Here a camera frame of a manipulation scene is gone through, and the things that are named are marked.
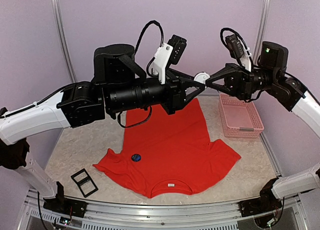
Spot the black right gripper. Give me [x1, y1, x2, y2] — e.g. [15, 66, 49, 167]
[206, 62, 279, 99]

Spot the blue brooch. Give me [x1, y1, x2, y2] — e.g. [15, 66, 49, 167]
[193, 72, 210, 85]

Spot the red t-shirt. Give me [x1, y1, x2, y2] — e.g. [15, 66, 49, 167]
[95, 99, 241, 199]

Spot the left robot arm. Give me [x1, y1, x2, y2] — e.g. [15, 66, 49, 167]
[0, 43, 205, 218]

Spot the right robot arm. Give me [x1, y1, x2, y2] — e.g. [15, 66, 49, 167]
[205, 41, 320, 217]

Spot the black open brooch box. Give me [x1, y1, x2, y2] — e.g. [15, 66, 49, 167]
[70, 168, 99, 198]

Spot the pink plastic basket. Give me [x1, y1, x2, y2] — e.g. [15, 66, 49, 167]
[218, 93, 264, 139]

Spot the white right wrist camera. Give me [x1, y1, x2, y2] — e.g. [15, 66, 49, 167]
[225, 34, 253, 72]

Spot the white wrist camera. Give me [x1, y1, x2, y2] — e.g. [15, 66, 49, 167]
[225, 34, 253, 72]
[150, 34, 187, 85]

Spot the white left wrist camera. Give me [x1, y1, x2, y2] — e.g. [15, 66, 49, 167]
[150, 34, 187, 85]

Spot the right aluminium frame post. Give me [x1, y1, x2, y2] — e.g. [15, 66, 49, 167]
[256, 0, 271, 45]

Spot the aluminium frame post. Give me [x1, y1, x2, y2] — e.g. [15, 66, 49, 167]
[51, 0, 78, 83]
[256, 0, 271, 45]

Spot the left aluminium frame post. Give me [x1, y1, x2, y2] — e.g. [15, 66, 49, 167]
[51, 0, 78, 83]

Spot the front aluminium rail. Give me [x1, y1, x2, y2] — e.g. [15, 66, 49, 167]
[23, 188, 305, 230]

